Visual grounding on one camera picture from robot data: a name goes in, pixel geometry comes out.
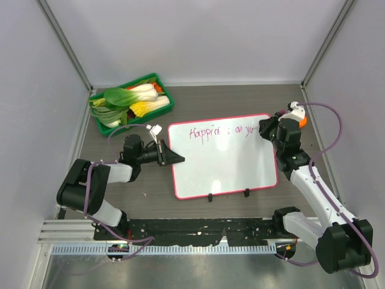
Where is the green bok choy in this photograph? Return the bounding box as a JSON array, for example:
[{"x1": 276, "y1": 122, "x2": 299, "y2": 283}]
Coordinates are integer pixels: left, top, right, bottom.
[{"x1": 103, "y1": 84, "x2": 158, "y2": 108}]

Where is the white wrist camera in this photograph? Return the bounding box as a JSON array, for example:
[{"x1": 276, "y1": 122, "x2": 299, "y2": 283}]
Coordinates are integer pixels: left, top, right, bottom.
[
  {"x1": 146, "y1": 125, "x2": 162, "y2": 143},
  {"x1": 279, "y1": 102, "x2": 306, "y2": 123}
]

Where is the pink framed whiteboard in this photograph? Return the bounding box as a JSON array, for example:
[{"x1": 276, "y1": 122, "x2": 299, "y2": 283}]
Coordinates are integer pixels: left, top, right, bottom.
[{"x1": 168, "y1": 114, "x2": 278, "y2": 200}]

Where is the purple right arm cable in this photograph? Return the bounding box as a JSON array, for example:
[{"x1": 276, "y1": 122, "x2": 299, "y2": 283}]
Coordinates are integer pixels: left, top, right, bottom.
[{"x1": 276, "y1": 102, "x2": 380, "y2": 278}]

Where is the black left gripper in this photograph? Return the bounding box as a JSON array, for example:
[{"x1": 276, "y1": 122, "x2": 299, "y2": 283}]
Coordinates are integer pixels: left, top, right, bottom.
[{"x1": 137, "y1": 140, "x2": 184, "y2": 167}]

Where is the green scallion bunch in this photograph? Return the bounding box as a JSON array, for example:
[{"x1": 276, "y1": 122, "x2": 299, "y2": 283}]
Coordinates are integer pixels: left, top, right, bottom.
[{"x1": 91, "y1": 107, "x2": 128, "y2": 128}]

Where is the green plastic vegetable tray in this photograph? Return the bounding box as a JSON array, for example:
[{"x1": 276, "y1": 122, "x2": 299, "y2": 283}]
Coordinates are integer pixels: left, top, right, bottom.
[{"x1": 88, "y1": 73, "x2": 174, "y2": 136}]

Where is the white slotted cable duct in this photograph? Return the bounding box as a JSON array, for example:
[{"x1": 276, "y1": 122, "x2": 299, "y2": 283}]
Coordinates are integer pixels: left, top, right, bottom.
[{"x1": 51, "y1": 243, "x2": 277, "y2": 256}]

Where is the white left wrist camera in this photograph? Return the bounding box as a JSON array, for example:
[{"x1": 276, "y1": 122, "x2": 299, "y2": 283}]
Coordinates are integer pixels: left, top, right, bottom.
[{"x1": 146, "y1": 125, "x2": 162, "y2": 143}]

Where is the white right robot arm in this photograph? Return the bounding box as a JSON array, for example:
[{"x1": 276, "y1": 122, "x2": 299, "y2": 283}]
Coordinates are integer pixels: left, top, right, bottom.
[{"x1": 259, "y1": 113, "x2": 378, "y2": 278}]

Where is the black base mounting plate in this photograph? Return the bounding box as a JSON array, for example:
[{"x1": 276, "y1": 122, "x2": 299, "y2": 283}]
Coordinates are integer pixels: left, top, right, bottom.
[{"x1": 111, "y1": 218, "x2": 296, "y2": 247}]

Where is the yellow white napa cabbage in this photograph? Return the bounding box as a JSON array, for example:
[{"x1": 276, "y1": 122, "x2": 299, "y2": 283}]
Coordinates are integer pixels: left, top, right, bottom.
[{"x1": 129, "y1": 96, "x2": 170, "y2": 117}]

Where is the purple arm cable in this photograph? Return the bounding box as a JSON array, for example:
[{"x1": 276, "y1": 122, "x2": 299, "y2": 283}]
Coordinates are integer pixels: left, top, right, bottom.
[
  {"x1": 83, "y1": 123, "x2": 156, "y2": 262},
  {"x1": 276, "y1": 102, "x2": 380, "y2": 278}
]

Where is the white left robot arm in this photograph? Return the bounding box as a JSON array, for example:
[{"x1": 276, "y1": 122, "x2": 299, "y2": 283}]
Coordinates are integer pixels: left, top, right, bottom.
[{"x1": 57, "y1": 134, "x2": 185, "y2": 240}]

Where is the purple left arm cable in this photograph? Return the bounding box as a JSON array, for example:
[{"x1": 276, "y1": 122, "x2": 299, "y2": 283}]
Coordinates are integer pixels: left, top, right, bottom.
[{"x1": 83, "y1": 123, "x2": 156, "y2": 262}]

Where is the orange tangerine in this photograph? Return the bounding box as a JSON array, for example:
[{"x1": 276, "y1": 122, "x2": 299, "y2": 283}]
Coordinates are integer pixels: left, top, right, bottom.
[{"x1": 299, "y1": 116, "x2": 308, "y2": 129}]

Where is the metal wire whiteboard stand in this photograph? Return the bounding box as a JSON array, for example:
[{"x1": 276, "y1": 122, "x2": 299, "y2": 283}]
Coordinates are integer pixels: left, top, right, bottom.
[{"x1": 206, "y1": 188, "x2": 250, "y2": 202}]

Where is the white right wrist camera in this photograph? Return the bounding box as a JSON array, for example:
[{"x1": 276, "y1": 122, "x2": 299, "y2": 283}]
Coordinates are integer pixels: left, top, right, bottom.
[{"x1": 279, "y1": 102, "x2": 306, "y2": 123}]

